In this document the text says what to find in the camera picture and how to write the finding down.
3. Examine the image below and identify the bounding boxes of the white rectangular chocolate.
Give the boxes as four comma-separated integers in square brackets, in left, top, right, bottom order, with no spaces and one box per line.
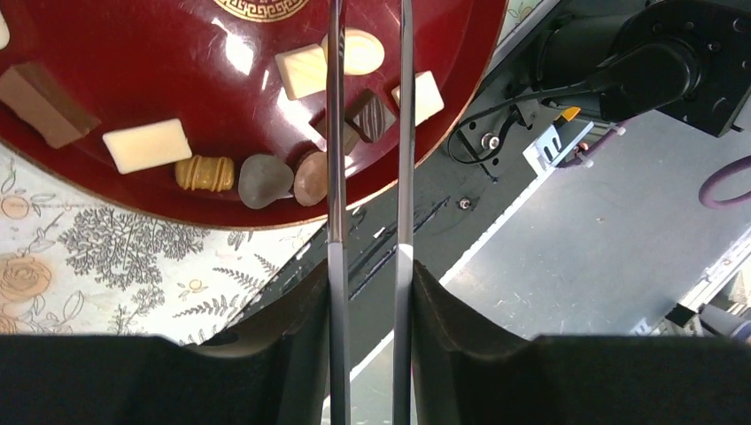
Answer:
[102,119,192,174]

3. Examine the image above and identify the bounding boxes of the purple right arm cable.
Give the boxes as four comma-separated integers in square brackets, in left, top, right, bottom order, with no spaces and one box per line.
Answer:
[557,123,751,211]

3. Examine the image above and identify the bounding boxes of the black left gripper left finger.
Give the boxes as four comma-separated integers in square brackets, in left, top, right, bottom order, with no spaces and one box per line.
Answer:
[1,263,329,424]

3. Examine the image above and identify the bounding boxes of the white square chocolate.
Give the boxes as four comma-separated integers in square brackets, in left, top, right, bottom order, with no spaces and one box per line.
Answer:
[275,44,328,101]

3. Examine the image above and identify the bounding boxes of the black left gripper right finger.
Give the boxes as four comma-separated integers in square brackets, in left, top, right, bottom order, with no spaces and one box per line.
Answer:
[411,263,750,424]

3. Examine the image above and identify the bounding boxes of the red round tray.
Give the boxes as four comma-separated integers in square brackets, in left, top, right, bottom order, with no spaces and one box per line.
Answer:
[1,1,508,229]

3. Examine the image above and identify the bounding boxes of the floral tablecloth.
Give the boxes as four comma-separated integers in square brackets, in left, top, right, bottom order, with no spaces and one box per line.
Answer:
[0,0,553,347]

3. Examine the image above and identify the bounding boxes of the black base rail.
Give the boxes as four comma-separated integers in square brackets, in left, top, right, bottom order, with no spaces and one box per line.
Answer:
[222,23,593,376]

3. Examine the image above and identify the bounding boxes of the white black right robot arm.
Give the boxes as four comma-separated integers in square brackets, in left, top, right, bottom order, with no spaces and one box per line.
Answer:
[532,1,750,137]

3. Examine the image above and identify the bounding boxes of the silver serving tongs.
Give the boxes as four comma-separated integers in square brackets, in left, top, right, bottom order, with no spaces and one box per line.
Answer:
[326,0,415,424]

